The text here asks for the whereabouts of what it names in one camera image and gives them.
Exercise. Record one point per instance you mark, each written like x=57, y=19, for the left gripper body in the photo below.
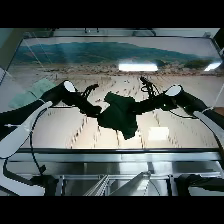
x=90, y=109

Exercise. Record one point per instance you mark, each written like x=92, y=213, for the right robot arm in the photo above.
x=190, y=101

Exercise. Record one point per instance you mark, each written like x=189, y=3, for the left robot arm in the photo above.
x=20, y=131

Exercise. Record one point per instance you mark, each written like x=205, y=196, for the pale green garment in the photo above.
x=31, y=94

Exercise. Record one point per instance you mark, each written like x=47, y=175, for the silver frame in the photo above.
x=110, y=165

